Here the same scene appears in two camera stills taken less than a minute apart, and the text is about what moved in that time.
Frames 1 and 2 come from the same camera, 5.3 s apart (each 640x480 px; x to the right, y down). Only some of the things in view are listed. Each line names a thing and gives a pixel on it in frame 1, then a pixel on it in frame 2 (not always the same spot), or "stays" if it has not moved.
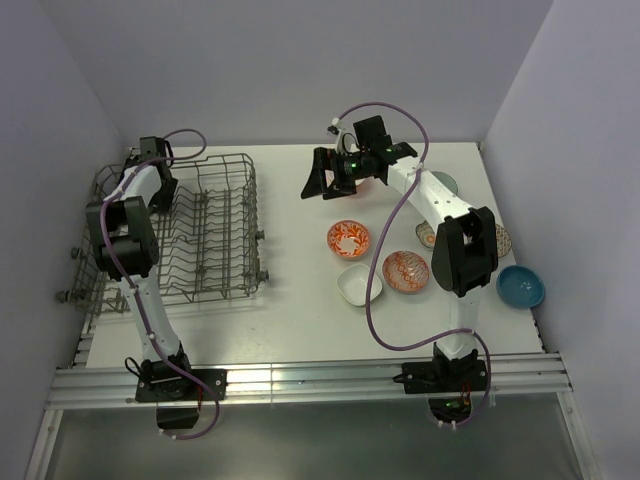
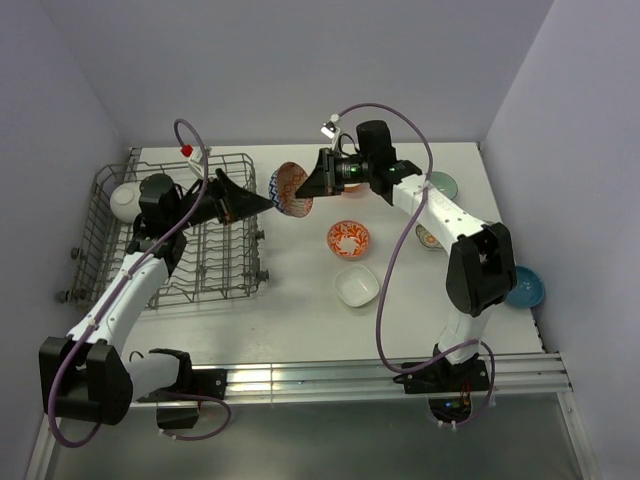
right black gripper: (327, 159) stays
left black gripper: (161, 202) to (230, 201)
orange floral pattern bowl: (348, 240) stays
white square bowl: (352, 284) stays
